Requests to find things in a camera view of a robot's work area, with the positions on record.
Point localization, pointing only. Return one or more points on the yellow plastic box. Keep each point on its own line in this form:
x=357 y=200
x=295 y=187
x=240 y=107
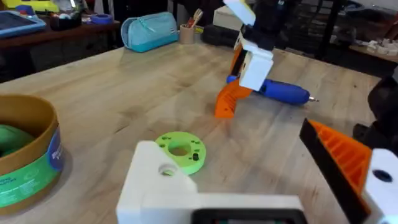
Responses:
x=34 y=4

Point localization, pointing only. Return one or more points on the white box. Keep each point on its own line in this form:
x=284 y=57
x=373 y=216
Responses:
x=227 y=20

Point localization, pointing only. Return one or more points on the brown side table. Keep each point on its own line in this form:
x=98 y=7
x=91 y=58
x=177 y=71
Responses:
x=46 y=37

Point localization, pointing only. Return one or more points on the black case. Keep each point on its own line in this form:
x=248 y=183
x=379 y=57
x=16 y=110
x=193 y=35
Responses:
x=217 y=35

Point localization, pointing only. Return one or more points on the blue framed tablet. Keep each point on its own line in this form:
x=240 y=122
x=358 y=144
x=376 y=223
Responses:
x=17 y=23

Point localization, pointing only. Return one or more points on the blue electric screwdriver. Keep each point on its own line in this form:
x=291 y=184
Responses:
x=284 y=91

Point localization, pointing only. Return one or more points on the heap of white parts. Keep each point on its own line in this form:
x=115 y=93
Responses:
x=382 y=46

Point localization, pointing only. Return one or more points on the finger of the white orange right gripper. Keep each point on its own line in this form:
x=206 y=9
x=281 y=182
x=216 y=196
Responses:
x=237 y=63
x=256 y=70

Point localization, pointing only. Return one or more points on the teal zip pouch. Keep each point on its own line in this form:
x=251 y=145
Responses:
x=149 y=32

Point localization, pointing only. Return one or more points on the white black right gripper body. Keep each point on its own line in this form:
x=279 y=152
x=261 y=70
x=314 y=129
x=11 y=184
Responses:
x=270 y=21

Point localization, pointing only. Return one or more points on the white orange left gripper right finger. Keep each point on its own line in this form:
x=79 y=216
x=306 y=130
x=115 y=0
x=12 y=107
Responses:
x=348 y=161

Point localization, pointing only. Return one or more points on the brown toy tub green label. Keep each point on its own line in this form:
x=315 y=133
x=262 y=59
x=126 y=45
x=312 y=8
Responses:
x=28 y=174

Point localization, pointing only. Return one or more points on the beige cup with utensils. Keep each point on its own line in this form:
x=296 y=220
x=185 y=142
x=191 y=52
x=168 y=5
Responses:
x=187 y=34

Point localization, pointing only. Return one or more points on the black upright pole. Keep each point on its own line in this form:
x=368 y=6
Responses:
x=328 y=28

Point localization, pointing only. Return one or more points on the dark bowl with items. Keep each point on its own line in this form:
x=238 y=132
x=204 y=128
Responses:
x=65 y=22

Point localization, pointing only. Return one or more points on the blue tape roll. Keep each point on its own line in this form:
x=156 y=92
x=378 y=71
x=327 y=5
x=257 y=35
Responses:
x=101 y=19

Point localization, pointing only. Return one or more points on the green disc with holes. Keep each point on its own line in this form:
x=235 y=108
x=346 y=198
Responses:
x=191 y=144

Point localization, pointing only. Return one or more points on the small black screw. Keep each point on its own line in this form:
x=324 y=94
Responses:
x=195 y=156

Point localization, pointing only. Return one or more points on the bare white left gripper left finger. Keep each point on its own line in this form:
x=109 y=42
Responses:
x=155 y=196

